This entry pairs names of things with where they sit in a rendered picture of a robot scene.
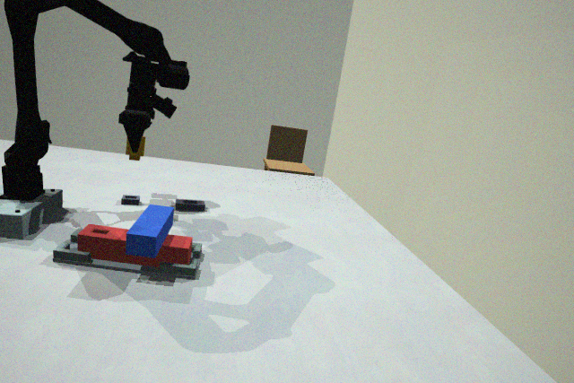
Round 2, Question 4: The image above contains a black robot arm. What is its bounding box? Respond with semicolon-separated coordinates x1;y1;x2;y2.
0;0;190;201

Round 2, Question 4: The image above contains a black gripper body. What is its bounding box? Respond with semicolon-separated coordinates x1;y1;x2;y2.
118;83;155;127

